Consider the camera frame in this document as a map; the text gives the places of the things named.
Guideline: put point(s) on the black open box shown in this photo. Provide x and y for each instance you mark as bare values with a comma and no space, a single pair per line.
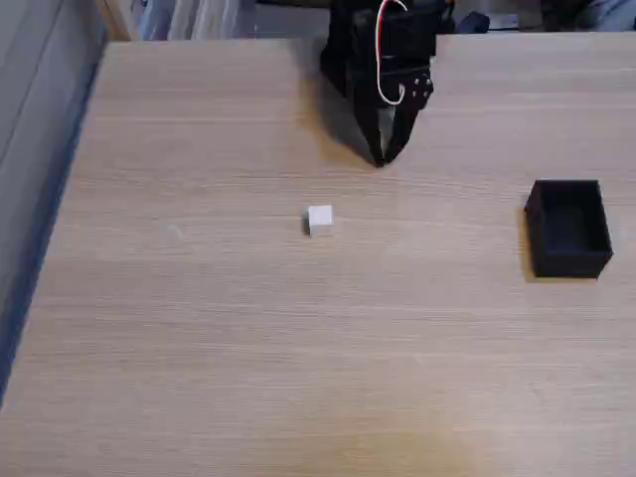
569,233

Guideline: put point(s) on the white block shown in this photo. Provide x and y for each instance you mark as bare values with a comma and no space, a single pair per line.
319,219

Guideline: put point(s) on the wooden post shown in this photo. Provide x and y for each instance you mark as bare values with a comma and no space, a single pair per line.
116,20

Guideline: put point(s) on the dark blue object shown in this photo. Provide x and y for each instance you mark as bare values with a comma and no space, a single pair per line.
473,22

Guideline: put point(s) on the white cloth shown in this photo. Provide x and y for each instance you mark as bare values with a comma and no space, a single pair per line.
199,19

